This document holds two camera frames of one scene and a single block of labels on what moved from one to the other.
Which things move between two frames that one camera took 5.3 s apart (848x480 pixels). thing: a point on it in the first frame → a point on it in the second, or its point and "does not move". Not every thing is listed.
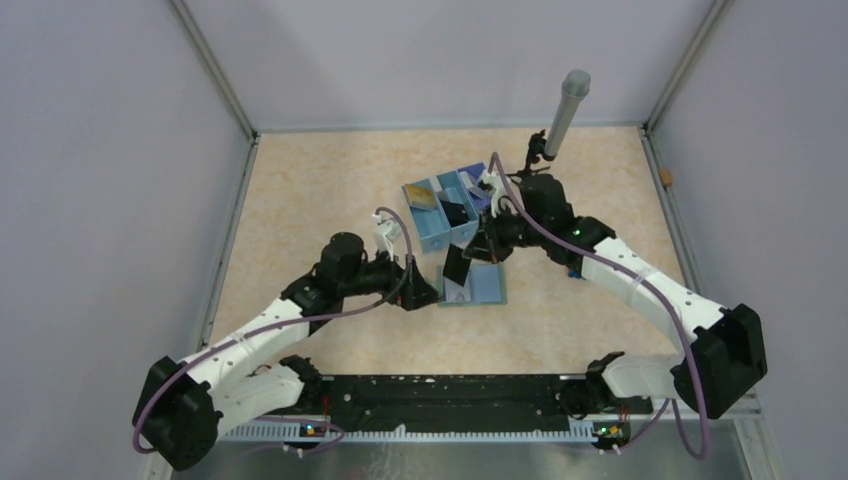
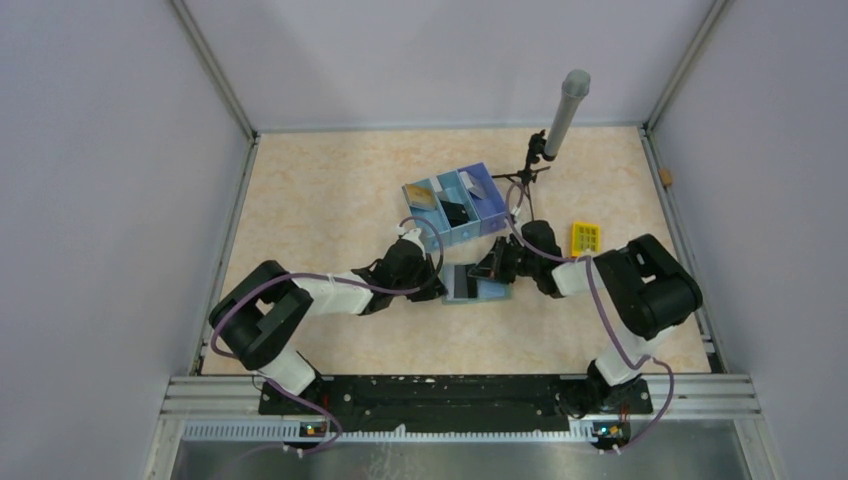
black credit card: (455, 212) does not move
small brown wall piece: (666, 177) does not move
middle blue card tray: (450, 187) does not move
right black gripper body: (505, 232) → (509, 261)
